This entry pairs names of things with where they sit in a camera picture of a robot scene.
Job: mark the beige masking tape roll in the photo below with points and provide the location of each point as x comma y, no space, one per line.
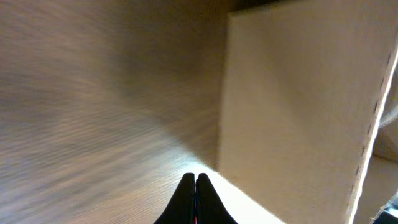
388,117

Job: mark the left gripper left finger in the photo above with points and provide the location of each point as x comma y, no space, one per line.
181,206

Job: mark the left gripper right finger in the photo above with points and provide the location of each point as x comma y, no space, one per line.
209,207

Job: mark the open cardboard box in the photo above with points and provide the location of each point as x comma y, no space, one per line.
304,90

